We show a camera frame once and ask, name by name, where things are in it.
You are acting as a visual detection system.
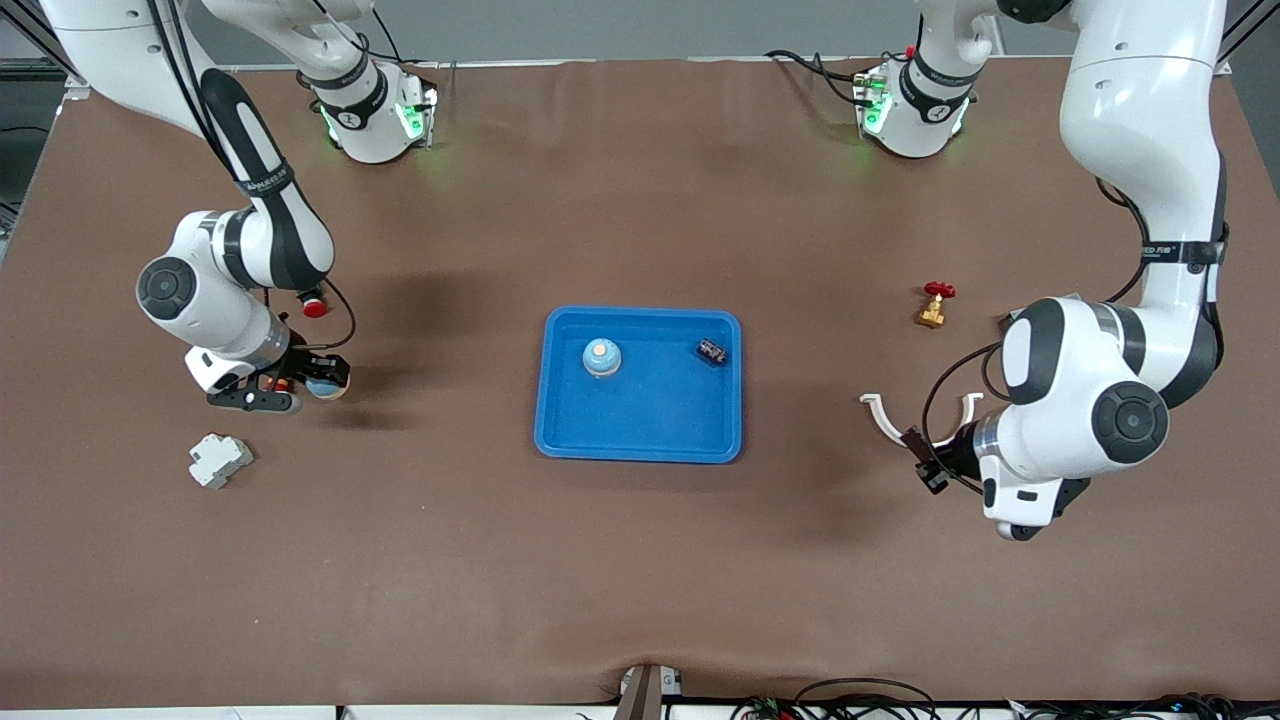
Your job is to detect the white circuit breaker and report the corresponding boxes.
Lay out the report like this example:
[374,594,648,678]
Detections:
[188,432,255,490]

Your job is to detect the white semicircular pipe clamp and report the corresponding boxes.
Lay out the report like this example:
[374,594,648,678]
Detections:
[860,392,985,451]

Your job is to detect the brown table mat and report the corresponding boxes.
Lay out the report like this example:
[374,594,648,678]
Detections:
[0,55,1280,706]

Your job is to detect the blue plastic tray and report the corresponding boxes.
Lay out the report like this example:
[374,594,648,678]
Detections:
[533,306,743,464]

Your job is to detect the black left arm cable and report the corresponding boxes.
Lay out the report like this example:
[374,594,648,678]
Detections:
[920,175,1151,446]

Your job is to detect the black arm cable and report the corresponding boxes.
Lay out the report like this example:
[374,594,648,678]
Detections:
[920,175,1151,446]
[145,0,357,353]

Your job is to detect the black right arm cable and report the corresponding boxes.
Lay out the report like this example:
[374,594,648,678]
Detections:
[145,0,357,353]

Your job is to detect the brass valve with red handle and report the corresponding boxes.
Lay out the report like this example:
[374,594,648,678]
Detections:
[915,281,957,330]

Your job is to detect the black cable loop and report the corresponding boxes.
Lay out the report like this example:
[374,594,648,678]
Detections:
[793,677,941,720]

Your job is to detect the black cable bundle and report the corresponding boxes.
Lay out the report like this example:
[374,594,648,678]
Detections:
[1005,692,1280,720]

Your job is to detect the grey table edge bracket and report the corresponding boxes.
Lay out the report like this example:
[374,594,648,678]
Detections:
[615,664,683,720]

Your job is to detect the black base power cable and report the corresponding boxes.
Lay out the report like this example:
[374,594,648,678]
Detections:
[765,48,871,106]

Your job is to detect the aluminium frame profile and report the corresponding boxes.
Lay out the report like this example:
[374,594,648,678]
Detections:
[0,0,93,101]
[1215,0,1280,79]

